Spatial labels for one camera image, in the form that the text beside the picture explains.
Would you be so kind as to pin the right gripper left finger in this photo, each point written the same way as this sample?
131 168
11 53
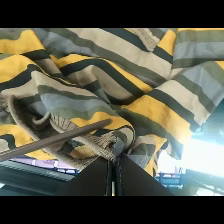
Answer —
96 180

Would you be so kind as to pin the orange grey striped shirt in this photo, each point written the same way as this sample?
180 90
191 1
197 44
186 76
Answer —
110 63

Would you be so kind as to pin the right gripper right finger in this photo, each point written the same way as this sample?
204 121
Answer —
136 180

